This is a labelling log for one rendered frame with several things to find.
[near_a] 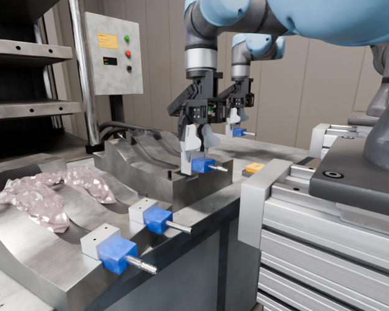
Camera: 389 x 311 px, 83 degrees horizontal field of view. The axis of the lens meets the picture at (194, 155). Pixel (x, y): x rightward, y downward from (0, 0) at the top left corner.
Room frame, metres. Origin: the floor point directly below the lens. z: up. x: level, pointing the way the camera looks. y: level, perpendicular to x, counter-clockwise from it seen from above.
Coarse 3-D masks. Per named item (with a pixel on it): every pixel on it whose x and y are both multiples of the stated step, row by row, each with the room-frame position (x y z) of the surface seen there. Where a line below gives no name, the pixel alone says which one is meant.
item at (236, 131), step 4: (232, 124) 0.97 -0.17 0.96; (236, 124) 0.97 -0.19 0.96; (228, 128) 0.95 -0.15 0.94; (232, 128) 0.93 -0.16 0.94; (236, 128) 0.94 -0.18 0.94; (240, 128) 0.94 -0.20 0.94; (244, 128) 0.94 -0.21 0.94; (228, 132) 0.95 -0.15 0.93; (232, 132) 0.93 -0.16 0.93; (236, 132) 0.92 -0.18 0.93; (240, 132) 0.91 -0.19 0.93; (244, 132) 0.92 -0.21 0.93; (248, 132) 0.91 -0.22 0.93; (228, 136) 0.95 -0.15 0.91; (232, 136) 0.93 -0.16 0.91; (236, 136) 0.96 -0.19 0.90
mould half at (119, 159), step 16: (112, 144) 0.72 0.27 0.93; (128, 144) 0.74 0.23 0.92; (144, 144) 0.77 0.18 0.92; (176, 144) 0.84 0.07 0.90; (96, 160) 0.83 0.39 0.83; (112, 160) 0.73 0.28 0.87; (128, 160) 0.67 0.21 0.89; (176, 160) 0.68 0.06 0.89; (224, 160) 0.67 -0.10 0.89; (128, 176) 0.66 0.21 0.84; (144, 176) 0.59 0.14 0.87; (160, 176) 0.54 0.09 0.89; (176, 176) 0.54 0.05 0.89; (208, 176) 0.60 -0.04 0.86; (224, 176) 0.66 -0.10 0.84; (160, 192) 0.54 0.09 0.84; (176, 192) 0.51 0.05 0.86; (192, 192) 0.55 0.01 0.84; (208, 192) 0.60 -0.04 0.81; (176, 208) 0.51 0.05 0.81
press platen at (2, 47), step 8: (0, 40) 0.95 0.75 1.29; (8, 40) 0.97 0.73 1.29; (0, 48) 0.95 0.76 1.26; (8, 48) 0.97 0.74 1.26; (16, 48) 1.01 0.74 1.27; (24, 48) 1.00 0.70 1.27; (32, 48) 1.02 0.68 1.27; (40, 48) 1.04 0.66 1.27; (48, 48) 1.07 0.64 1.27; (56, 48) 1.09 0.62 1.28; (64, 48) 1.11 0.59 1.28; (32, 56) 1.04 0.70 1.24; (40, 56) 1.04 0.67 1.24; (48, 56) 1.06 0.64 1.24; (56, 56) 1.08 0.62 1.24; (64, 56) 1.11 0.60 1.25; (72, 56) 1.13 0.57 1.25
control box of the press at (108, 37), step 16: (96, 16) 1.29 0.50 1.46; (96, 32) 1.28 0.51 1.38; (112, 32) 1.35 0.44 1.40; (128, 32) 1.42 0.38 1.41; (96, 48) 1.28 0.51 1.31; (112, 48) 1.34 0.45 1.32; (128, 48) 1.41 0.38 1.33; (96, 64) 1.27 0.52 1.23; (112, 64) 1.33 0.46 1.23; (128, 64) 1.40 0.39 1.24; (96, 80) 1.26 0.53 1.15; (112, 80) 1.33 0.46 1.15; (128, 80) 1.40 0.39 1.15; (112, 96) 1.38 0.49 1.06; (112, 112) 1.40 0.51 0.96
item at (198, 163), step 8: (192, 152) 0.54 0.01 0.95; (200, 152) 0.54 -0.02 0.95; (184, 160) 0.53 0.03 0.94; (192, 160) 0.52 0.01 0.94; (200, 160) 0.51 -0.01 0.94; (208, 160) 0.51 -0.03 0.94; (184, 168) 0.53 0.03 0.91; (192, 168) 0.52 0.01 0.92; (200, 168) 0.50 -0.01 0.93; (208, 168) 0.50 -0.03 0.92; (216, 168) 0.48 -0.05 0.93; (224, 168) 0.47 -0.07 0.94
